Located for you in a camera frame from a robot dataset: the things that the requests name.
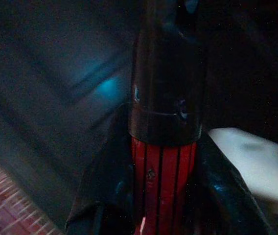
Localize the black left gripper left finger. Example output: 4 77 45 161
65 102 140 235

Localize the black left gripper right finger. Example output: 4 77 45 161
190 137 272 235

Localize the olive dustpan with red handle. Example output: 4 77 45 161
128 0 206 235

